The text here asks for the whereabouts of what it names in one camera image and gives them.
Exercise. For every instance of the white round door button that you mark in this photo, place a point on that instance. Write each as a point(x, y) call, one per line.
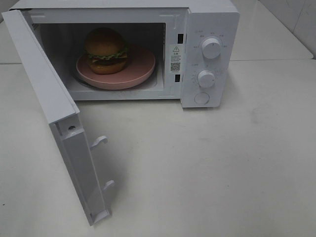
point(202, 98)

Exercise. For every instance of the pink round plate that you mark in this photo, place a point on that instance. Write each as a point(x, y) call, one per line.
point(136, 54)

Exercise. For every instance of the toy burger with lettuce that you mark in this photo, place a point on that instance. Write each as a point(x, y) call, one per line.
point(106, 50)

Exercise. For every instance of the white microwave door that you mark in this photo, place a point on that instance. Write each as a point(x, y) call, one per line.
point(62, 115)

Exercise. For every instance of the glass microwave turntable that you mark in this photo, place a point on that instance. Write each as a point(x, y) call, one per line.
point(155, 76)

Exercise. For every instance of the lower white round knob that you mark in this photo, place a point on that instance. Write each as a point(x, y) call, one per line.
point(206, 79)

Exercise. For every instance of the white round knob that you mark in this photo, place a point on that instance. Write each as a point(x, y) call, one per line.
point(206, 79)
point(211, 47)

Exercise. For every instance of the white warning label sticker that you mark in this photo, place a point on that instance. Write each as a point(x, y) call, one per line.
point(175, 56)

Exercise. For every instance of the white microwave oven body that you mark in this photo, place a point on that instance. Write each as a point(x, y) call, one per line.
point(61, 27)

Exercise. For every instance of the upper white round knob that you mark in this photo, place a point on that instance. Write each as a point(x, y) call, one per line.
point(211, 47)

